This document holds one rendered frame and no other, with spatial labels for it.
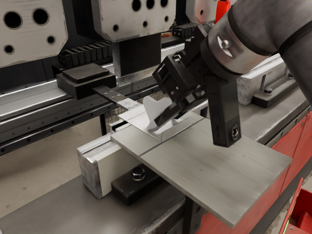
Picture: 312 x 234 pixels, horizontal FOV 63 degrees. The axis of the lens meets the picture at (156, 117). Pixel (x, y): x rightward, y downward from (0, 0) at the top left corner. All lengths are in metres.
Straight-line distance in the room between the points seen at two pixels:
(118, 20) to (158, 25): 0.08
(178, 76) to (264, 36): 0.14
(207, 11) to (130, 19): 0.19
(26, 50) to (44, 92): 0.40
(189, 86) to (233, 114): 0.08
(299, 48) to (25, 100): 0.61
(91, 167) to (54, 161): 1.61
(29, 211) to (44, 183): 1.38
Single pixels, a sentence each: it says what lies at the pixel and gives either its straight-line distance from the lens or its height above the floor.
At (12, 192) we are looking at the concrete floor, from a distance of 1.96.
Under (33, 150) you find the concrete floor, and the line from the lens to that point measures 2.27.
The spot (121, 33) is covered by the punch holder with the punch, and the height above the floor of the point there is 1.19.
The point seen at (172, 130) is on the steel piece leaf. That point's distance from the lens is 0.46.
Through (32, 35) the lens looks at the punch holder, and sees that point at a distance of 0.34.
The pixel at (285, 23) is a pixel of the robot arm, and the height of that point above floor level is 1.23.
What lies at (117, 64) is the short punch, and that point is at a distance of 0.46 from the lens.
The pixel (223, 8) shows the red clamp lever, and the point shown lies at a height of 1.20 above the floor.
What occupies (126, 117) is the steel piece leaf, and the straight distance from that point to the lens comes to 0.53.
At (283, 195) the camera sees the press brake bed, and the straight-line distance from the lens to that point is 1.82.
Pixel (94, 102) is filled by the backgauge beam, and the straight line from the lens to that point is 0.75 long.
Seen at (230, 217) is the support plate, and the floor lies 1.00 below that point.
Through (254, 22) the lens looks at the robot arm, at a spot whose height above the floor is 1.22.
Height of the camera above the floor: 1.27
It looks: 31 degrees down
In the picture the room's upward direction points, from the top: straight up
